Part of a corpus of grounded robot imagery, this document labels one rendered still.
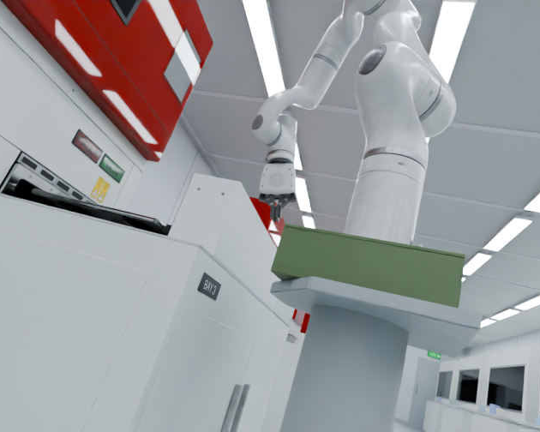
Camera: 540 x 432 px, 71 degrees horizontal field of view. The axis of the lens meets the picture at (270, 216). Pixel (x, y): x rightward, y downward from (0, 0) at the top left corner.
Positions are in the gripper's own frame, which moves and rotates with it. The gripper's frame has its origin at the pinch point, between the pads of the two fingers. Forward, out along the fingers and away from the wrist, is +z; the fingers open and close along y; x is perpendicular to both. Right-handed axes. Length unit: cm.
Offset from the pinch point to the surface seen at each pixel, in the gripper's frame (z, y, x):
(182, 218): 18.3, -8.2, -39.8
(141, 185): -123, -185, 213
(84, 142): -16, -56, -14
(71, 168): -8, -58, -14
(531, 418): 66, 278, 574
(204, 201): 15.0, -4.6, -39.8
